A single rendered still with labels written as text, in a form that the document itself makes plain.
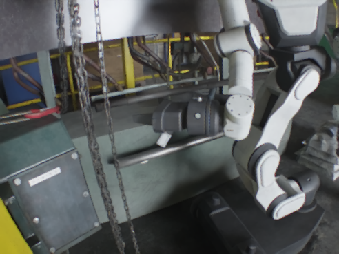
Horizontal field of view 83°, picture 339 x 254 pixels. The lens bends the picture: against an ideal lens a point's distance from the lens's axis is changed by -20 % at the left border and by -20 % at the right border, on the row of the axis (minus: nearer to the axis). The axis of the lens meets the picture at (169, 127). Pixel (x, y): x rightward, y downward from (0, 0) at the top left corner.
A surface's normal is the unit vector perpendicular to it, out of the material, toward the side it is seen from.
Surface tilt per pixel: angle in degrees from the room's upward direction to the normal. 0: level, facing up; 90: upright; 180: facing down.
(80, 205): 90
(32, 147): 45
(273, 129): 90
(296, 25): 96
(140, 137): 90
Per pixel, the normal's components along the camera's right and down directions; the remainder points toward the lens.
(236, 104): -0.19, -0.47
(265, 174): 0.30, 0.37
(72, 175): 0.73, 0.25
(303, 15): -0.30, 0.49
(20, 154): 0.47, -0.47
